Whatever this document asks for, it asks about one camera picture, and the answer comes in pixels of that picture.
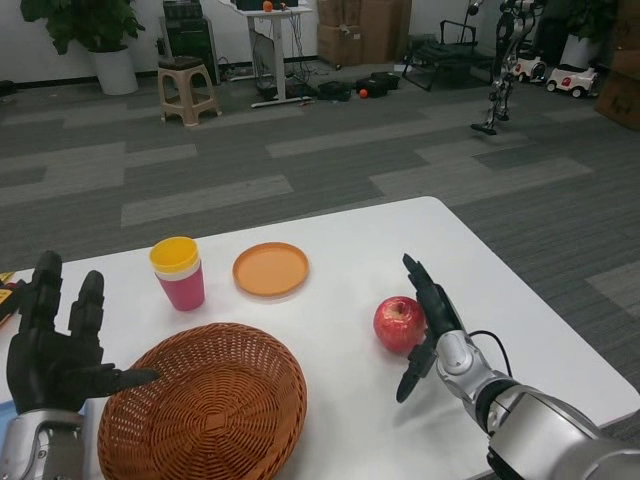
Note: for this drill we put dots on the yellow black remote controller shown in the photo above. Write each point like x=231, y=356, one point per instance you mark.
x=7, y=305

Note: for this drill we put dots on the orange round plate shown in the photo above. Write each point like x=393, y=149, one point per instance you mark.
x=270, y=270

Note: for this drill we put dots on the brown wicker basket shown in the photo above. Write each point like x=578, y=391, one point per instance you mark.
x=210, y=405

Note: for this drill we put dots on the black equipment rack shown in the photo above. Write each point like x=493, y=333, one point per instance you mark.
x=192, y=35

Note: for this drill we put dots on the black folding chair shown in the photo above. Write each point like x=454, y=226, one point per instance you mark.
x=445, y=57

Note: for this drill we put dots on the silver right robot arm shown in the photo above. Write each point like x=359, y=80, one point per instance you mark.
x=540, y=425

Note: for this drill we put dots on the white standing desk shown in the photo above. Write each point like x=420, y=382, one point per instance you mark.
x=279, y=55

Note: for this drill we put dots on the small white toy car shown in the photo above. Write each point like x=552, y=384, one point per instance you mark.
x=531, y=67

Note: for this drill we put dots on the wide black bag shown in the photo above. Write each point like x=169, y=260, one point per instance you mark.
x=379, y=84

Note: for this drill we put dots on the short white plant pot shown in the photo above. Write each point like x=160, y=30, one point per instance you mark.
x=580, y=52

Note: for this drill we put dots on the large white toy car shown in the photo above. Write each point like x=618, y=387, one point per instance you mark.
x=572, y=82

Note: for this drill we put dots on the printed brown cardboard box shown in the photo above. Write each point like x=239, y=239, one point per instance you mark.
x=622, y=75

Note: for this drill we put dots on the pink plastic cup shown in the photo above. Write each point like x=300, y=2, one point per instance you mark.
x=182, y=295

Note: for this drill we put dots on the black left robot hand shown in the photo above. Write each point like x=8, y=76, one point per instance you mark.
x=47, y=365

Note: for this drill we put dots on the small black bag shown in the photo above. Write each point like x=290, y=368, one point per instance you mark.
x=334, y=91

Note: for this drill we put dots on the dark potted plant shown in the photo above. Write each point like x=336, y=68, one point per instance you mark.
x=582, y=17

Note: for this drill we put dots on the tall white plant pot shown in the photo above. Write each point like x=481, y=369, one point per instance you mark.
x=116, y=72

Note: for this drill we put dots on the brown cardboard box stack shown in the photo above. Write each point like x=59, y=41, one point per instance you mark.
x=360, y=35

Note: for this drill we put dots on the large green potted plant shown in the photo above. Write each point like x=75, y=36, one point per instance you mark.
x=85, y=22

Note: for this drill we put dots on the grey computer tower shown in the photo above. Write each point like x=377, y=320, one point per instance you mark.
x=264, y=62

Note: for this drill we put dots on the yellow plastic cup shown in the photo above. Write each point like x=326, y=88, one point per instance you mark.
x=172, y=252

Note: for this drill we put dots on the white plastic cup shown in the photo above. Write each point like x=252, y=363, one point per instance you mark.
x=192, y=273

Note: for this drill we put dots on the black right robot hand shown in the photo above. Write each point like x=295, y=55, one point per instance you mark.
x=437, y=310

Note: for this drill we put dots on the light blue tray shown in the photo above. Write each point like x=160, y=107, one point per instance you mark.
x=4, y=409

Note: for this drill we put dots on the red apple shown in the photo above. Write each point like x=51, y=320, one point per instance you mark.
x=397, y=325

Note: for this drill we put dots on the beige plastic stool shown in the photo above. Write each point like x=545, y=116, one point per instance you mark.
x=187, y=75

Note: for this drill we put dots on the silver humanoid robot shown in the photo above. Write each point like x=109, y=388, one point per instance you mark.
x=510, y=55

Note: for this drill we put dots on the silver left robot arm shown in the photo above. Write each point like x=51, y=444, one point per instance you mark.
x=35, y=445

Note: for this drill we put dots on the small orange desk object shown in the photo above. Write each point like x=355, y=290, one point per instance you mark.
x=268, y=6

